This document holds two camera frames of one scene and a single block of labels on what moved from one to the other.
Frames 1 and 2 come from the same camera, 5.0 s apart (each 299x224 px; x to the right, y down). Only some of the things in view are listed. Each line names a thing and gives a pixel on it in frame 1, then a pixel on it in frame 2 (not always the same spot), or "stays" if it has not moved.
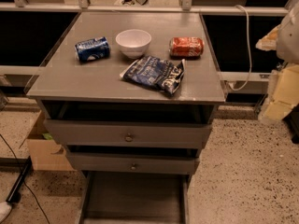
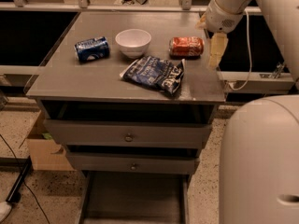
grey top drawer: [104, 133] stays
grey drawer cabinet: [131, 97] stays
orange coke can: [186, 48] stays
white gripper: [289, 40] → [220, 19]
